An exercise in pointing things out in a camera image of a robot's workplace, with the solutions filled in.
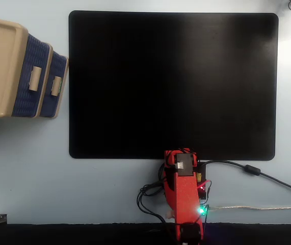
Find black power cable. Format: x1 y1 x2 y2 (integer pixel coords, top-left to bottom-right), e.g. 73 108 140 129
197 160 291 198

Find blue drawer with green-banded handle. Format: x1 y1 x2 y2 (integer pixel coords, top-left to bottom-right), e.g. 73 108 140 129
39 51 68 118

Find beige drawer cabinet frame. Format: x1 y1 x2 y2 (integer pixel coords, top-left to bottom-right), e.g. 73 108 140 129
0 15 69 119

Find blue drawer with plain handle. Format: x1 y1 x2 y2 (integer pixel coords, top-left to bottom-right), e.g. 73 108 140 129
11 34 50 118

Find controller circuit board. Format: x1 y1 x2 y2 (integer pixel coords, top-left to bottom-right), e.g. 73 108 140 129
197 180 211 215

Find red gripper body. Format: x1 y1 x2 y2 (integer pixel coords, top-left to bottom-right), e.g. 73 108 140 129
164 147 198 167

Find black table mat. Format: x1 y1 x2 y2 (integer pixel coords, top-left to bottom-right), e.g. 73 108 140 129
68 10 279 161

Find black servo cable bundle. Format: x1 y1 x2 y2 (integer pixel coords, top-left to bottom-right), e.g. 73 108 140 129
136 163 178 232

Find black backdrop cloth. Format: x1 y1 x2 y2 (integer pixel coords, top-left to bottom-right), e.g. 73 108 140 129
0 223 291 245

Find white USB cable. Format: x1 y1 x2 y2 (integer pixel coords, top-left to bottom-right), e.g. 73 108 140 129
207 205 291 211

